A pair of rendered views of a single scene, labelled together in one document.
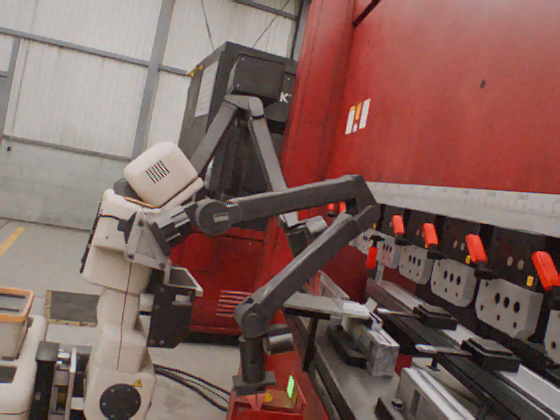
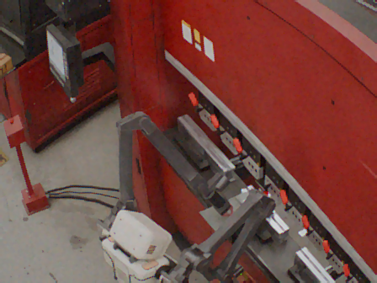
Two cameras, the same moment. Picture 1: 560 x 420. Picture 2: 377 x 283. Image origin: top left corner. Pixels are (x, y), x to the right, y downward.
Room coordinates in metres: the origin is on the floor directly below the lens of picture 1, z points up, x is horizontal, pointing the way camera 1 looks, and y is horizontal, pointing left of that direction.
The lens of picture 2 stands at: (-0.46, 0.62, 3.20)
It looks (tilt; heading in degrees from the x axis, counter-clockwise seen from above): 39 degrees down; 343
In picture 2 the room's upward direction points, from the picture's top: 5 degrees counter-clockwise
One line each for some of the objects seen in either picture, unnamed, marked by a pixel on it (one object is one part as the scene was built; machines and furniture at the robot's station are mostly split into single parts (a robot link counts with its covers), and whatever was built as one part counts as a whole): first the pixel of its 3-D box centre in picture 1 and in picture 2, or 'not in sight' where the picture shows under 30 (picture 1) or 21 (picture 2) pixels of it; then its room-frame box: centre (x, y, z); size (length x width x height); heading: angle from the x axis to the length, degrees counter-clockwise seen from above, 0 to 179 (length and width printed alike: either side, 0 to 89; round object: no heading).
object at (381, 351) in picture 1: (366, 338); (265, 216); (1.51, -0.33, 0.92); 0.39 x 0.06 x 0.10; 7
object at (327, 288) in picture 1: (326, 292); (205, 148); (2.11, -0.25, 0.92); 0.50 x 0.06 x 0.10; 7
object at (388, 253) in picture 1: (401, 237); (280, 179); (1.39, -0.35, 1.26); 0.15 x 0.09 x 0.17; 7
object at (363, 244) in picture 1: (379, 229); (258, 155); (1.58, -0.32, 1.26); 0.15 x 0.09 x 0.17; 7
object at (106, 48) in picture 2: not in sight; (101, 64); (2.81, 0.11, 1.18); 0.40 x 0.24 x 0.07; 7
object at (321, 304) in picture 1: (321, 303); (233, 212); (1.54, -0.18, 1.00); 0.26 x 0.18 x 0.01; 97
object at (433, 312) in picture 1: (413, 313); not in sight; (1.58, -0.49, 1.01); 0.26 x 0.12 x 0.05; 97
